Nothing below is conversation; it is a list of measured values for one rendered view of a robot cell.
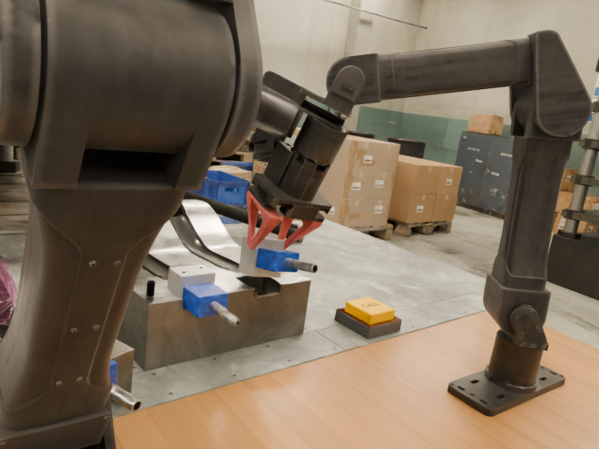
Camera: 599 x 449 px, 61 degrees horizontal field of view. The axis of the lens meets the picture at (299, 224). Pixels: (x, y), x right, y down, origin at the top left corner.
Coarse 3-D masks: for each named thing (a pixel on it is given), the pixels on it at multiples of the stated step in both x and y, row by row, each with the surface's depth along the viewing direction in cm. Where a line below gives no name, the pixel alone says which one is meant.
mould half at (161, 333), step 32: (160, 256) 81; (192, 256) 83; (224, 256) 85; (160, 288) 66; (224, 288) 69; (288, 288) 75; (128, 320) 66; (160, 320) 63; (192, 320) 66; (224, 320) 69; (256, 320) 73; (288, 320) 77; (160, 352) 64; (192, 352) 67; (224, 352) 70
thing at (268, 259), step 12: (264, 240) 71; (276, 240) 73; (252, 252) 71; (264, 252) 70; (276, 252) 68; (288, 252) 69; (240, 264) 73; (252, 264) 71; (264, 264) 69; (276, 264) 68; (288, 264) 68; (300, 264) 66; (312, 264) 65; (252, 276) 71; (264, 276) 72; (276, 276) 73
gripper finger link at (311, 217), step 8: (280, 208) 68; (288, 208) 66; (296, 208) 67; (304, 208) 67; (312, 208) 68; (288, 216) 67; (296, 216) 68; (304, 216) 68; (312, 216) 69; (320, 216) 71; (288, 224) 74; (304, 224) 71; (312, 224) 70; (320, 224) 71; (280, 232) 75; (296, 232) 72; (304, 232) 71; (288, 240) 73; (296, 240) 73
